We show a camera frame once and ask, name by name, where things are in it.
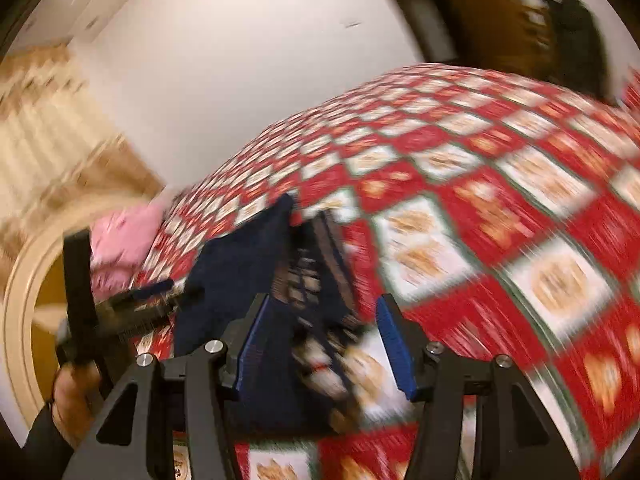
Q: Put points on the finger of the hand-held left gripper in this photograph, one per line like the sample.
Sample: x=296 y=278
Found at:
x=150 y=291
x=160 y=312

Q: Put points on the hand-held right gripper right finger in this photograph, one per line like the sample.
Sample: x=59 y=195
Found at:
x=397 y=355

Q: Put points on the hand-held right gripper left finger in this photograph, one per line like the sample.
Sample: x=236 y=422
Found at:
x=252 y=350

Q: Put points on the large patterned knit sweater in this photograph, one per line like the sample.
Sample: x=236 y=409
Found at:
x=230 y=285

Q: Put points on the person's left forearm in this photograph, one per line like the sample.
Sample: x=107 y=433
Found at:
x=45 y=450

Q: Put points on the person's left hand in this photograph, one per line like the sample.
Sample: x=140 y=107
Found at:
x=72 y=405

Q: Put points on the folded pink blanket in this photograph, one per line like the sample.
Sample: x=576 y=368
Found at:
x=122 y=245

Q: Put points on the cream wooden headboard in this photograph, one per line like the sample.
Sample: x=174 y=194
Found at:
x=25 y=300

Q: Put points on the beige patterned curtain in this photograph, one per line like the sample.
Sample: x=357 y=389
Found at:
x=55 y=135

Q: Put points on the red checkered bedspread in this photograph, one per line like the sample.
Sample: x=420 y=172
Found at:
x=500 y=210

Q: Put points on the dark wooden door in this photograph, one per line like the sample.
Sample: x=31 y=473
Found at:
x=480 y=10

